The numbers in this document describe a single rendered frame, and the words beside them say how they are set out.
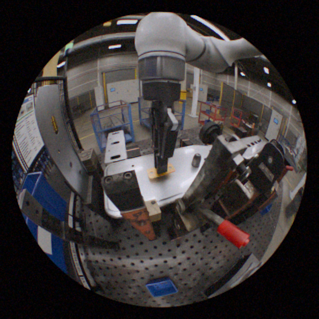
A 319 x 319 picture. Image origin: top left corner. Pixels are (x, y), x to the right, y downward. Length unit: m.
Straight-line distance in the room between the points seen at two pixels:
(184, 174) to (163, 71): 0.29
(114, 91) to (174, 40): 7.87
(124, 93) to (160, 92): 7.95
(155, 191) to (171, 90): 0.25
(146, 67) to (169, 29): 0.09
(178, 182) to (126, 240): 0.41
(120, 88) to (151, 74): 7.90
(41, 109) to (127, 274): 0.67
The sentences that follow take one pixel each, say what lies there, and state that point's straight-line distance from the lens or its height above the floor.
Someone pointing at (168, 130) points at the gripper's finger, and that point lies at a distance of 0.17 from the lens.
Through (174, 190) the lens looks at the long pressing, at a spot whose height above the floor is 1.00.
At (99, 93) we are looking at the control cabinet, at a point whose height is 1.37.
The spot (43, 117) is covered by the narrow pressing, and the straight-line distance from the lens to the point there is 0.26.
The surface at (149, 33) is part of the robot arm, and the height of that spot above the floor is 1.37.
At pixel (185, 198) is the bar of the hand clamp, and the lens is 0.19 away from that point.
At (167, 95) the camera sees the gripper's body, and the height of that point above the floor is 1.24.
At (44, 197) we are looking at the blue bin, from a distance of 0.30.
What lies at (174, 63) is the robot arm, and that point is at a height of 1.30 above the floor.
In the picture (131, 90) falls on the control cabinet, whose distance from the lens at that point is 8.24.
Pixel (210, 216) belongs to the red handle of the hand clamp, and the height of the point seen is 1.11.
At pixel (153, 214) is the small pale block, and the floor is 1.06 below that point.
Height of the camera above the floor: 1.25
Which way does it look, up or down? 41 degrees down
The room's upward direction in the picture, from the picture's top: straight up
